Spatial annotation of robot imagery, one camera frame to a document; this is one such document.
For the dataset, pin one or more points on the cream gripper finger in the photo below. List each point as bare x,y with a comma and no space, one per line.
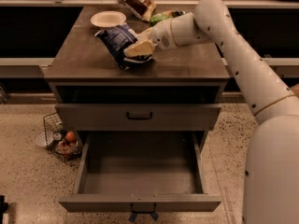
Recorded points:
140,48
145,35

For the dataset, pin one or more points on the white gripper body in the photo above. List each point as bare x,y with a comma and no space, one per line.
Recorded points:
161,34

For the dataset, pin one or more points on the blue chip bag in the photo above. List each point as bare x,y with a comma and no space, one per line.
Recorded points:
117,39

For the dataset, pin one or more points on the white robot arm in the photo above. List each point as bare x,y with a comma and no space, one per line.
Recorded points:
271,186

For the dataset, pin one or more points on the green chip bag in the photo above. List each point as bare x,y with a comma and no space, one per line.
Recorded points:
169,14

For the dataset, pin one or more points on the brown snack bag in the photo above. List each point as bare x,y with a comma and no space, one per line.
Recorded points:
142,9

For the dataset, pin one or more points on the grey drawer cabinet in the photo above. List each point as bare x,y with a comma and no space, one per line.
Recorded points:
84,72

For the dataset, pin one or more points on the white paper bowl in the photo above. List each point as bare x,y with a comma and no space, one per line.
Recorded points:
108,19

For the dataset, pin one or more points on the orange fruit in basket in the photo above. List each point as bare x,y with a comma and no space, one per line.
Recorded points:
70,137

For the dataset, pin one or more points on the black wire basket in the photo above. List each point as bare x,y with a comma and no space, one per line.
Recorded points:
55,132

